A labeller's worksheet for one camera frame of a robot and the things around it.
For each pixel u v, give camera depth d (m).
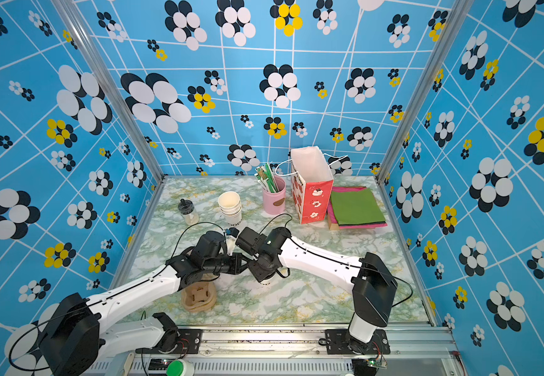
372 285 0.42
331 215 1.01
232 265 0.71
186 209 0.96
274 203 0.99
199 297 0.79
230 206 0.90
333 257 0.47
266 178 0.89
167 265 0.58
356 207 1.03
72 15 0.69
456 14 0.68
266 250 0.54
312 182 0.86
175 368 0.62
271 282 0.84
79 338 0.40
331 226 0.98
